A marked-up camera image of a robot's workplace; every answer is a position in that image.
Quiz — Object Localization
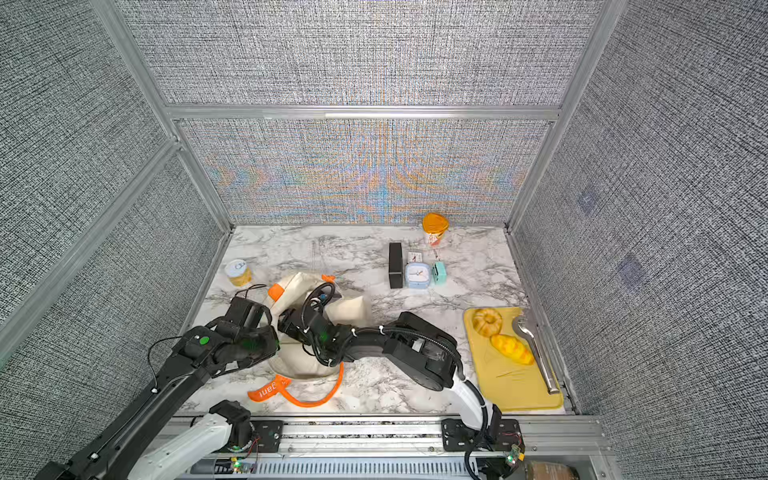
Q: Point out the yellow can white lid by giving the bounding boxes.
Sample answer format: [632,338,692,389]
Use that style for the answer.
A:
[224,259,252,287]

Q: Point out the toy bundt cake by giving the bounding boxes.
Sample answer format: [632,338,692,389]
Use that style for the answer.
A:
[471,308,503,338]

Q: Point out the yellow cutting board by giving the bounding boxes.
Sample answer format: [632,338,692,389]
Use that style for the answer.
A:
[463,307,564,413]

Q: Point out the mint green cube clock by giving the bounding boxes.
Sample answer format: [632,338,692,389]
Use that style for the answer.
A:
[431,261,447,285]

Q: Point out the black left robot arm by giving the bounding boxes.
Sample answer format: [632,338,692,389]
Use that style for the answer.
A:
[37,297,279,479]

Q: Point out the orange lid drink cup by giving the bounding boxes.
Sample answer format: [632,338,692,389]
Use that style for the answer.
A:
[422,212,450,248]

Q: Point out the toy yellow bread loaf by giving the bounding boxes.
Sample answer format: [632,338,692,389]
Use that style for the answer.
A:
[490,334,535,366]

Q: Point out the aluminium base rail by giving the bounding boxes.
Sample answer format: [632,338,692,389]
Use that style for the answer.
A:
[131,414,622,479]

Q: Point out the light blue round alarm clock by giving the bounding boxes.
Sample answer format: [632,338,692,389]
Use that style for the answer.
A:
[404,262,432,289]

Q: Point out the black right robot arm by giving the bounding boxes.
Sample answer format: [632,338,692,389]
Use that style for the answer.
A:
[277,282,501,479]

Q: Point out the cream canvas bag orange handles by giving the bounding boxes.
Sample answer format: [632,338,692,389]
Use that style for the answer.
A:
[248,272,371,409]

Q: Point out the metal tongs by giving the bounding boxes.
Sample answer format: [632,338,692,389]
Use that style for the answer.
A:
[512,315,561,395]

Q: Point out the black rectangular clock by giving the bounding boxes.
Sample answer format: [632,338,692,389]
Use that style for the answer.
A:
[388,242,404,289]

